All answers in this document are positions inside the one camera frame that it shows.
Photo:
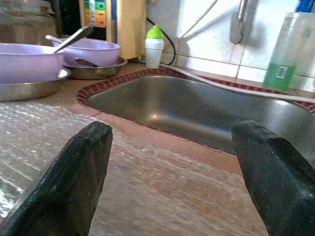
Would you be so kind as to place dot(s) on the purple plastic bowl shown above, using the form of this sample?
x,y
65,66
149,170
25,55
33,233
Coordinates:
x,y
93,52
24,64

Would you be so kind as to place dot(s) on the metal wall faucet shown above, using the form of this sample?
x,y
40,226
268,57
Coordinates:
x,y
242,22

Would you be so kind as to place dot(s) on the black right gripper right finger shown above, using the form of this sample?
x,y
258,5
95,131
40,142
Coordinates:
x,y
283,191

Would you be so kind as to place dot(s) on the stainless steel sink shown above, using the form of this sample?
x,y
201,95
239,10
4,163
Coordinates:
x,y
184,103

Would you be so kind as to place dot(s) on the clear dish soap bottle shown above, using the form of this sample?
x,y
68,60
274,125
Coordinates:
x,y
283,61

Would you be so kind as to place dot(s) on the glass jar brown powder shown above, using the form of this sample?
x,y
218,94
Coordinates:
x,y
24,27

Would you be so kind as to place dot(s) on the dark metal spoon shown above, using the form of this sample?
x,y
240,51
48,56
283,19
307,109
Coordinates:
x,y
86,63

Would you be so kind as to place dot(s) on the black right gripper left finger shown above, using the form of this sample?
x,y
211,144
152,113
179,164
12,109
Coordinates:
x,y
69,184

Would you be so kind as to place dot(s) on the stainless steel plate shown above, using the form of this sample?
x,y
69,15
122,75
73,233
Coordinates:
x,y
29,91
98,72

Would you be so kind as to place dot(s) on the clear bubble wrap sheet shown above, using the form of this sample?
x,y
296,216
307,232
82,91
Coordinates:
x,y
147,172

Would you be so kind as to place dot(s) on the white bottle green cap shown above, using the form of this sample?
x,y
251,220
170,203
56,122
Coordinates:
x,y
153,54

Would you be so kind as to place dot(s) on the white training chopstick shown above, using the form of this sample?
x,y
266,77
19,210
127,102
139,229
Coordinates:
x,y
53,38

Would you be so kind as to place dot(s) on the beige water purifier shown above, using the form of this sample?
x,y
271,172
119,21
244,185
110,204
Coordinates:
x,y
128,24

